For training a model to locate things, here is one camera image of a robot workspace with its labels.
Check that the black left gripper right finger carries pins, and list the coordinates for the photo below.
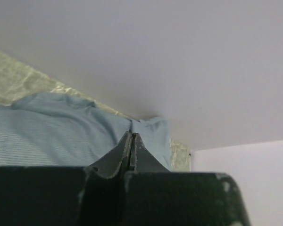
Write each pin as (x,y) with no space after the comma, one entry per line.
(155,196)

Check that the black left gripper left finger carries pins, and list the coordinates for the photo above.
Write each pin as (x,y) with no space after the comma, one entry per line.
(66,196)

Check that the blue striped pillowcase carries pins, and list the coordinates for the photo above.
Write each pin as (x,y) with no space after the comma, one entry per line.
(62,130)

